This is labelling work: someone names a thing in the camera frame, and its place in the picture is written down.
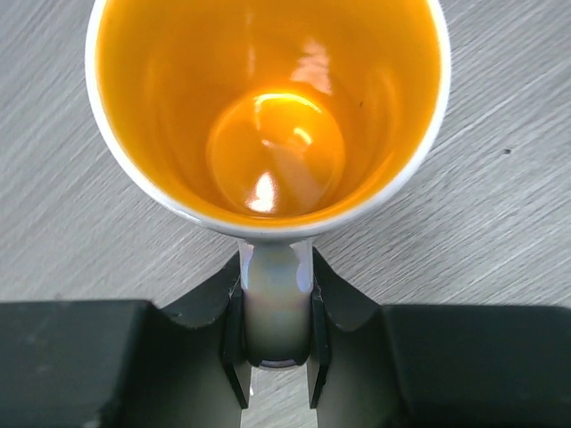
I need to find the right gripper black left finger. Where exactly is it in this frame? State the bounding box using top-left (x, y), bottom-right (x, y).
top-left (1, 258), bottom-right (251, 427)

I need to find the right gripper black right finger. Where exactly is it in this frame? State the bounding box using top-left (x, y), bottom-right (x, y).
top-left (307, 254), bottom-right (570, 427)

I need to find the white mug orange inside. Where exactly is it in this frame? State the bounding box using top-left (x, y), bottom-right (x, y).
top-left (85, 1), bottom-right (451, 369)

